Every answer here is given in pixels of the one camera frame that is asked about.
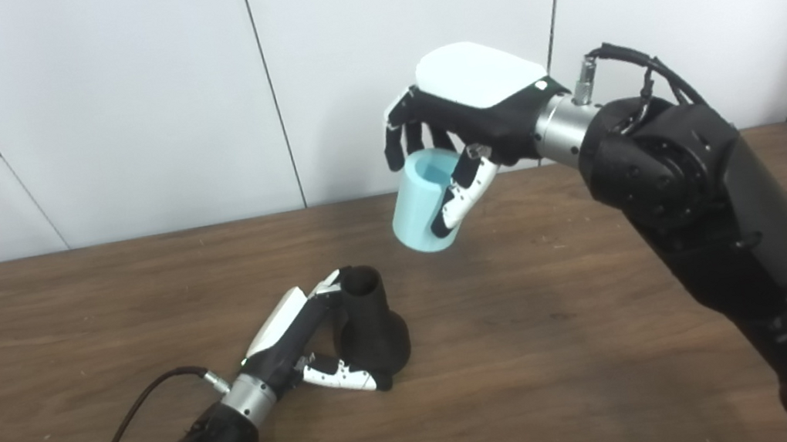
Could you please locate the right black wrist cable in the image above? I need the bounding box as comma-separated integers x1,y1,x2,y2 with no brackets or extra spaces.
566,15,787,338

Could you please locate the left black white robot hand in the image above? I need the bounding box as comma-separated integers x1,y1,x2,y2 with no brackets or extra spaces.
228,263,394,413

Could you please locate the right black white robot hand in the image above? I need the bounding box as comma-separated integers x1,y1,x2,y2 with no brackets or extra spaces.
369,27,589,246

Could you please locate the light-blue short hose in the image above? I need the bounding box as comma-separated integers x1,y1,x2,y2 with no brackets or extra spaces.
382,144,480,258

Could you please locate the black funnel-shaped nozzle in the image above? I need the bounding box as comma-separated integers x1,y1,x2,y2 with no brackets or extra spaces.
323,259,416,386

